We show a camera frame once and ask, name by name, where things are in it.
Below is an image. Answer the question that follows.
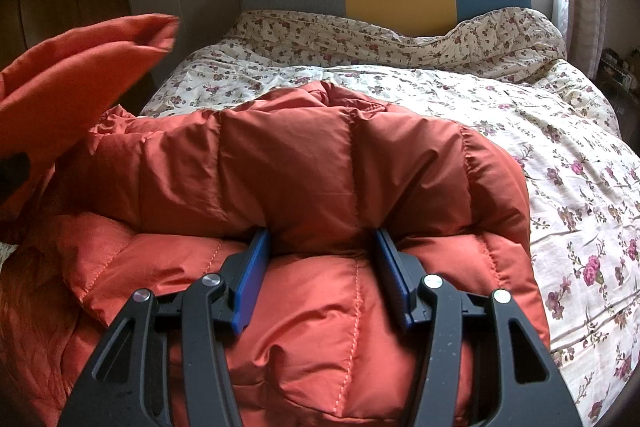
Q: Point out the orange down jacket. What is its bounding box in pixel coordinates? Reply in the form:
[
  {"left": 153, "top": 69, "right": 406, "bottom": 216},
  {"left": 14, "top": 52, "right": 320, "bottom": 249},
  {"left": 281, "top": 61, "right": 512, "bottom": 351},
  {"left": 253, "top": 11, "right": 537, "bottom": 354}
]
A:
[{"left": 1, "top": 14, "right": 550, "bottom": 426}]

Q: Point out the floral quilt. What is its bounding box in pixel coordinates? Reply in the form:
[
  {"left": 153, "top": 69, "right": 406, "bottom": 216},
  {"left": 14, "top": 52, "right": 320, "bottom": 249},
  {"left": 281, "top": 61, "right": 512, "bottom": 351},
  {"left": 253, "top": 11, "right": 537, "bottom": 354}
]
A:
[{"left": 0, "top": 51, "right": 640, "bottom": 417}]

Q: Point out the floral pillow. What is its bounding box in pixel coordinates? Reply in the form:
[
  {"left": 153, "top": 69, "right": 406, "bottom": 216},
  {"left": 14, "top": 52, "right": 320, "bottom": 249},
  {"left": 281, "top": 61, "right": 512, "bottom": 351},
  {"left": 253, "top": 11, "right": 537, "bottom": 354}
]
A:
[{"left": 224, "top": 8, "right": 567, "bottom": 83}]

